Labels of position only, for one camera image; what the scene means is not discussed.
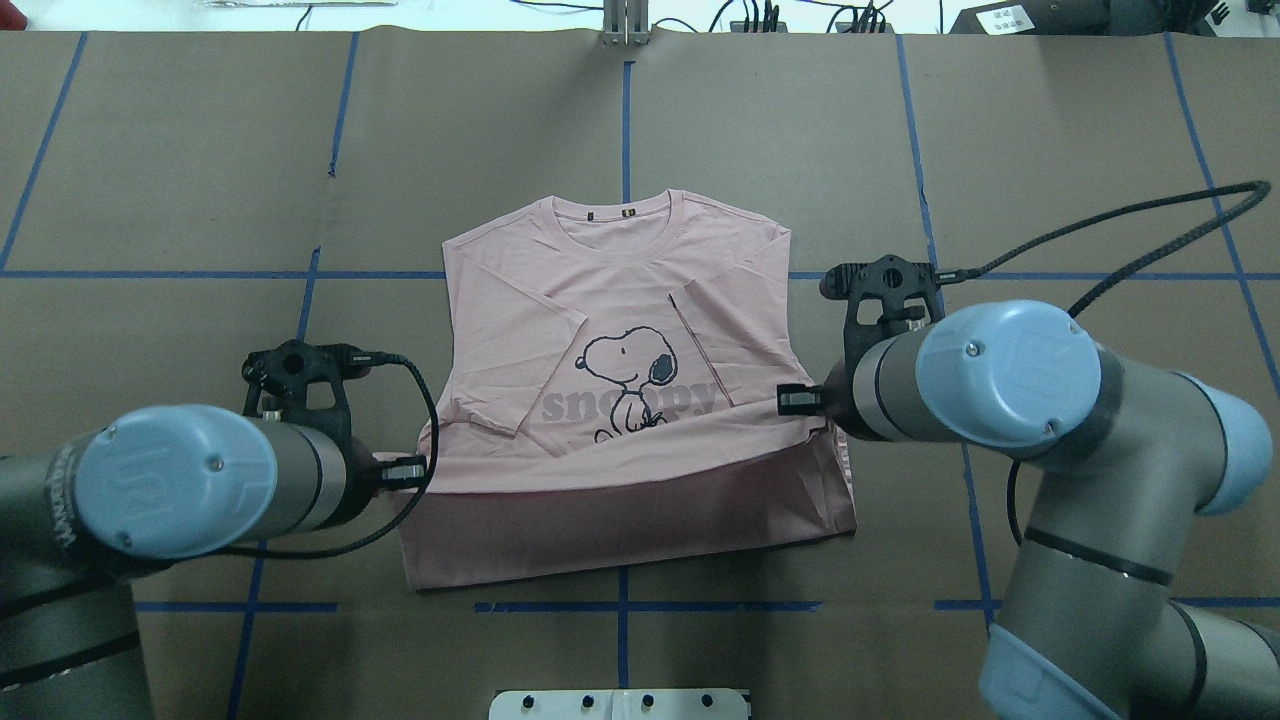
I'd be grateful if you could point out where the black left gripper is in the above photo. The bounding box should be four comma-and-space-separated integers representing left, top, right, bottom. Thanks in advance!
340, 439, 429, 524

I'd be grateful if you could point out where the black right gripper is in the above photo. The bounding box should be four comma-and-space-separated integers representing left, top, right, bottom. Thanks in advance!
777, 360, 851, 434

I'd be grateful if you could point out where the pink Snoopy t-shirt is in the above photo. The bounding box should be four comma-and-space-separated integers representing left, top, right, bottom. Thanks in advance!
398, 190, 858, 591

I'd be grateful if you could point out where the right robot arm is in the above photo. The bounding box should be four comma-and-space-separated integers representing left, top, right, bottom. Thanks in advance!
777, 299, 1279, 719

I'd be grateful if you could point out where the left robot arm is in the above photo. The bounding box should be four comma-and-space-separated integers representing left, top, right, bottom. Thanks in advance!
3, 405, 434, 719

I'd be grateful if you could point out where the black box with label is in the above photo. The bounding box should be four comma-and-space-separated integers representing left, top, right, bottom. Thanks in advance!
947, 1, 1170, 36

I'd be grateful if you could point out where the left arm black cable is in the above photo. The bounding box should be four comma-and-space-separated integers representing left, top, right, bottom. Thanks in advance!
210, 350, 442, 559

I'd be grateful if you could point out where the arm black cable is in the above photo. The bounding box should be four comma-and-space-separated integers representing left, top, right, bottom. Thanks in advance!
210, 350, 442, 559
940, 181, 1274, 546

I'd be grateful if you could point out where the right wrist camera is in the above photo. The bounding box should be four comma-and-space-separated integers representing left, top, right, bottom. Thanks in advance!
819, 254, 945, 366

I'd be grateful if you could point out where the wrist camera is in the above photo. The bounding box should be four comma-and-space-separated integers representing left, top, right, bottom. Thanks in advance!
819, 254, 945, 366
241, 340, 375, 434

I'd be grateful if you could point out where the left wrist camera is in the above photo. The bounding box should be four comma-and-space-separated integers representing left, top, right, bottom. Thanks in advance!
241, 340, 375, 434

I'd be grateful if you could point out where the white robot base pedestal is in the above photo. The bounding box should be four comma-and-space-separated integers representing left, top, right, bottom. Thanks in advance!
488, 688, 754, 719

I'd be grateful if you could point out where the aluminium frame post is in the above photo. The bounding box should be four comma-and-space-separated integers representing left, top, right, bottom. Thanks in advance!
600, 0, 652, 47

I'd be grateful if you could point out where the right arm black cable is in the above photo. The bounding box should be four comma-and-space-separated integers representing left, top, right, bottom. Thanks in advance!
940, 181, 1274, 546

